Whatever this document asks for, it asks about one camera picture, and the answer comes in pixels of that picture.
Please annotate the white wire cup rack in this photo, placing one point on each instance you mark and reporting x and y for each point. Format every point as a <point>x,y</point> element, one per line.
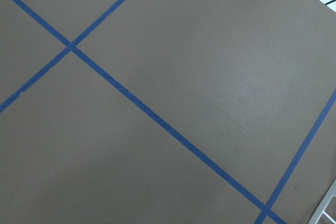
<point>320,211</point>

